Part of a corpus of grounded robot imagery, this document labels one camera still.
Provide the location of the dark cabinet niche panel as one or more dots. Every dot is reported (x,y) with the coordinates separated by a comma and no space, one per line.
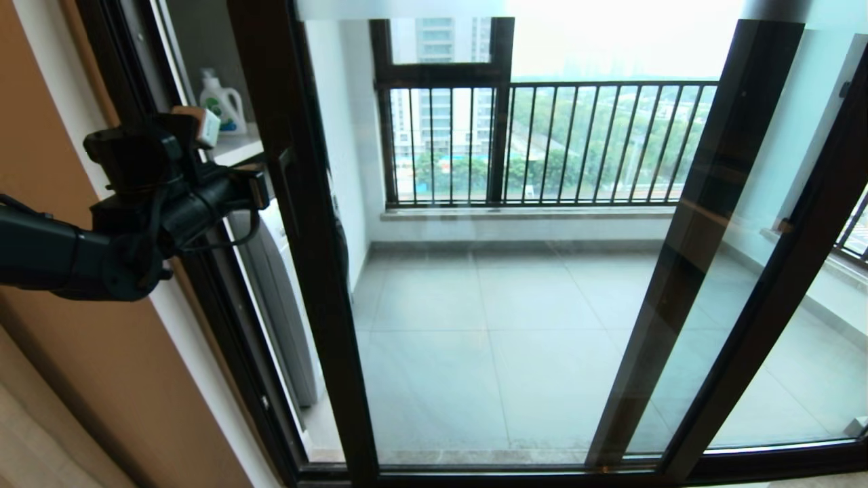
(217,34)

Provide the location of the white front-load washing machine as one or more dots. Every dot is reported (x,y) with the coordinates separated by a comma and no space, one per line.
(285,325)

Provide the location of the white wall shelf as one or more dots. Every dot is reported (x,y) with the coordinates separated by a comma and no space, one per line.
(237,148)

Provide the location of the dark framed fixed glass panel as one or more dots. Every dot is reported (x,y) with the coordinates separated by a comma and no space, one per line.
(651,339)

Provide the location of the black balcony railing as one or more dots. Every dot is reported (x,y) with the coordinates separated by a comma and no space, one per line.
(856,234)
(597,142)

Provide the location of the dark balcony window frame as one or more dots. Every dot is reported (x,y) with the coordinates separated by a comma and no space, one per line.
(500,122)

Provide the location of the white detergent bottle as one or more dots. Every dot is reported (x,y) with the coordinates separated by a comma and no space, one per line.
(224,102)

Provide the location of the stone window sill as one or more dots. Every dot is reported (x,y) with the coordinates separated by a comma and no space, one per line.
(529,213)
(814,261)

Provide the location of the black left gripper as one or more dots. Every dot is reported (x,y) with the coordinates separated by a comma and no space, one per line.
(203,207)

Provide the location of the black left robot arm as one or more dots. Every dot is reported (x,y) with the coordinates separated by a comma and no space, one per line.
(68,257)

